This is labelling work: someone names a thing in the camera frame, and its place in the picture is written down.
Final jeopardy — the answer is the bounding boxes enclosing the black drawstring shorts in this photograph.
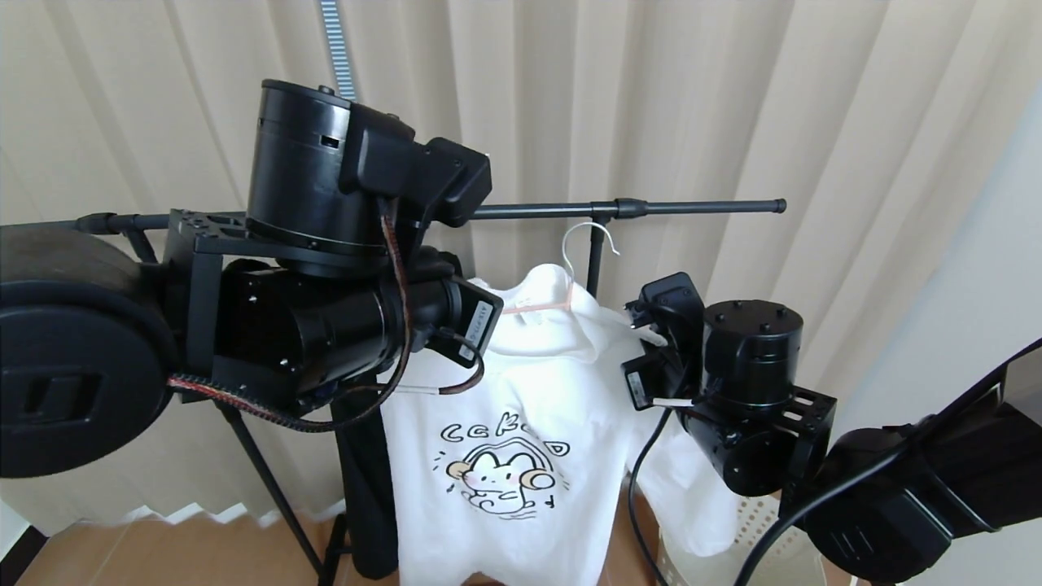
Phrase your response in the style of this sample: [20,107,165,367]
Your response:
[332,391,401,580]

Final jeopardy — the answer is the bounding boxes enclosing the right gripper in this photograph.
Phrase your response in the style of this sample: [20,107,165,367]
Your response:
[623,350,815,497]

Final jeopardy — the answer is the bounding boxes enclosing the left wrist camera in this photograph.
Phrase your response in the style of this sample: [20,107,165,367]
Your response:
[350,110,493,229]

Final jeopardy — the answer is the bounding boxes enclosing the white garment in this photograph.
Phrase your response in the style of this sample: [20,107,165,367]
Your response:
[379,262,742,586]

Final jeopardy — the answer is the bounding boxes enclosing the black clothes rack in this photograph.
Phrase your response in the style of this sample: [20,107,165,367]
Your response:
[33,198,788,586]

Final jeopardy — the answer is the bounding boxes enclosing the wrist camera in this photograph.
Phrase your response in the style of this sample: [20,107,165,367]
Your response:
[625,272,706,343]
[350,110,493,229]

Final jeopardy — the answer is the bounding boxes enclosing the pink clothes hanger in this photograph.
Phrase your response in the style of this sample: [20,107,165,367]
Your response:
[501,221,621,316]

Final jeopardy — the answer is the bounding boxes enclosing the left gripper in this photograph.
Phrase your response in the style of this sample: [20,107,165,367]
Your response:
[216,248,504,400]

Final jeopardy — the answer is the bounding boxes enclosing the beige curtain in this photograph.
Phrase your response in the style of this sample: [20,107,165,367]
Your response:
[0,0,1042,538]

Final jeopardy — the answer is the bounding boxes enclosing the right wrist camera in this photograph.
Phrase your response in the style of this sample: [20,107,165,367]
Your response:
[625,272,706,343]

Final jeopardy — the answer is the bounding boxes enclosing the white laundry basket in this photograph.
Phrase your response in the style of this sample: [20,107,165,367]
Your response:
[658,492,852,586]

